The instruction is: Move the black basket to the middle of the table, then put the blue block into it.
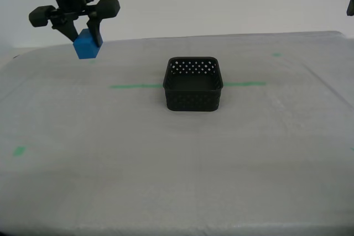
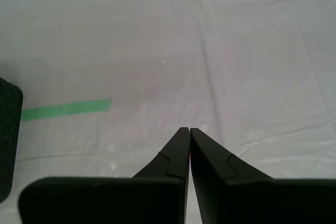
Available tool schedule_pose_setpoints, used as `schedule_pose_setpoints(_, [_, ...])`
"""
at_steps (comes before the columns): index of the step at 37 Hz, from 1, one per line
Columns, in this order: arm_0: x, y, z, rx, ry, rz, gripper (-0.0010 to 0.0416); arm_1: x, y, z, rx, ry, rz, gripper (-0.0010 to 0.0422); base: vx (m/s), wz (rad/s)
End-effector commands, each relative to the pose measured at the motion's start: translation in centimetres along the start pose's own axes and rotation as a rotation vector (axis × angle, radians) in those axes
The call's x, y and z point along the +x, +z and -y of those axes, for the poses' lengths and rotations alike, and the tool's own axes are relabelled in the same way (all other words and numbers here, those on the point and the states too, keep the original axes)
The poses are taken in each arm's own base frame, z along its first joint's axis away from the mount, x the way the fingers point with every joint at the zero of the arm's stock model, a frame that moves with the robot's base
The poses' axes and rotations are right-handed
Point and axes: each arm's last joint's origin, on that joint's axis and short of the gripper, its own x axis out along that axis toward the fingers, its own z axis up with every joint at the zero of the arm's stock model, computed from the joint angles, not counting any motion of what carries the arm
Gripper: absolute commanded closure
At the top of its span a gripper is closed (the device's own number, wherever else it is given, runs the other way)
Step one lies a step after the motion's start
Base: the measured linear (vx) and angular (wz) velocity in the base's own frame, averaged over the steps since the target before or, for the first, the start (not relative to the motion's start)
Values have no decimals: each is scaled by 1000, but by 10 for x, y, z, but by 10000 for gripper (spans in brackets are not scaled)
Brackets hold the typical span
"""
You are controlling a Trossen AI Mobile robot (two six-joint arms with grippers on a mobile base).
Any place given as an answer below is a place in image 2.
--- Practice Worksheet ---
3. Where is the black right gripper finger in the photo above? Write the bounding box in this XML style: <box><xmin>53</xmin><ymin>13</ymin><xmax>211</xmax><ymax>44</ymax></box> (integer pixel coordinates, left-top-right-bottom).
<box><xmin>17</xmin><ymin>126</ymin><xmax>191</xmax><ymax>224</ymax></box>
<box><xmin>190</xmin><ymin>127</ymin><xmax>336</xmax><ymax>224</ymax></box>

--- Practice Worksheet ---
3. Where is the black perforated plastic basket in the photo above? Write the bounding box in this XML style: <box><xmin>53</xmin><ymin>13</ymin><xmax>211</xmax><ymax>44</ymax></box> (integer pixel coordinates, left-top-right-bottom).
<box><xmin>0</xmin><ymin>77</ymin><xmax>24</xmax><ymax>204</ymax></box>

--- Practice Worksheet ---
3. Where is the long green tape line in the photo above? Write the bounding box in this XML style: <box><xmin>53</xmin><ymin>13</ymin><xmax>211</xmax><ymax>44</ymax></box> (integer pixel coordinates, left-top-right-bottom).
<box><xmin>20</xmin><ymin>98</ymin><xmax>112</xmax><ymax>122</ymax></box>

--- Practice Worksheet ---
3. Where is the white plastic table cover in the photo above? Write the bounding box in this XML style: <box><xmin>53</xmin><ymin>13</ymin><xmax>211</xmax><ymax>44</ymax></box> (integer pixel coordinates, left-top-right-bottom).
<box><xmin>0</xmin><ymin>0</ymin><xmax>336</xmax><ymax>224</ymax></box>

